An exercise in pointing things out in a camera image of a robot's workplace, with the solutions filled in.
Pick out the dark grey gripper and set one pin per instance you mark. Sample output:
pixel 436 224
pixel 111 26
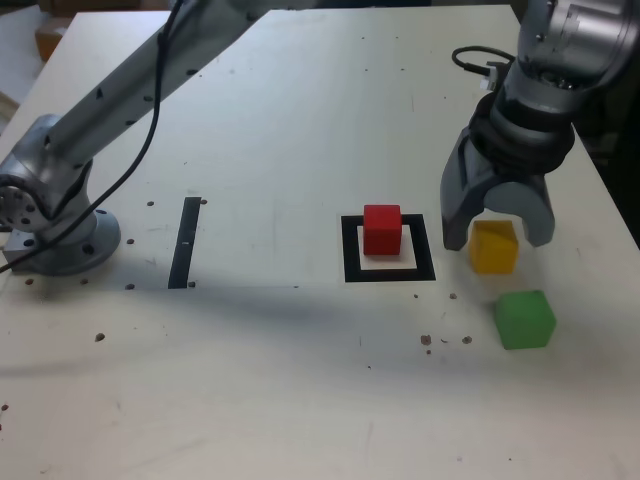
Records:
pixel 520 179

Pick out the yellow cube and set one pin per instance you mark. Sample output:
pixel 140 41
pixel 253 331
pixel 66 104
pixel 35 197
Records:
pixel 495 252

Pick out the red cube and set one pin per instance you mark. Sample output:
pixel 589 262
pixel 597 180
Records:
pixel 382 232

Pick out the green cube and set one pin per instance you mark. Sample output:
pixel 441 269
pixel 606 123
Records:
pixel 525 322

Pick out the black tape square outline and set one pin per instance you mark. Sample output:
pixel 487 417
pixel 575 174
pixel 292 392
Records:
pixel 350 250

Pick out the black tape strip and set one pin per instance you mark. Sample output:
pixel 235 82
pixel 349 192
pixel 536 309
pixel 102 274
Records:
pixel 184 240

